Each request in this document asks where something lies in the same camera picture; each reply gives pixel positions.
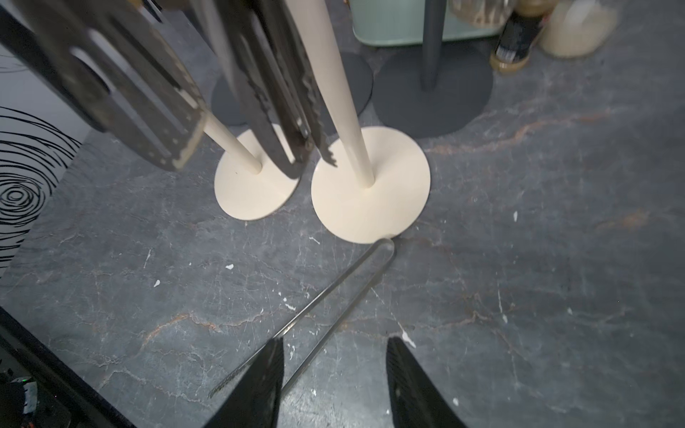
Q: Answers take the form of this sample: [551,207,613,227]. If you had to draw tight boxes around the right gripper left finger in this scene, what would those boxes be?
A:
[205,339,285,428]

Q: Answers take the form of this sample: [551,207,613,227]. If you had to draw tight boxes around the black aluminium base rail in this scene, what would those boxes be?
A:
[1,310,134,427]

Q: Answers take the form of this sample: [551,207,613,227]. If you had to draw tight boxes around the cream utensil rack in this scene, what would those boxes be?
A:
[171,109,300,221]
[287,1,431,244]

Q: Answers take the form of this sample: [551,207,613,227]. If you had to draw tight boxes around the small brown spice jar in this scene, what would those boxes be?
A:
[490,0,558,73]

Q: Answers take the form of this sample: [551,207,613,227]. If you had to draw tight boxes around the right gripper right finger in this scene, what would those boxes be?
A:
[386,336,467,428]

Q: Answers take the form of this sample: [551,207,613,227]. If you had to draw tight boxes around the mint green toaster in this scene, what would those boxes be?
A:
[349,0,508,47]

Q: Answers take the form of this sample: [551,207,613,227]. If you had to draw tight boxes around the glass sugar jar black lid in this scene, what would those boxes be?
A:
[539,1,624,59]

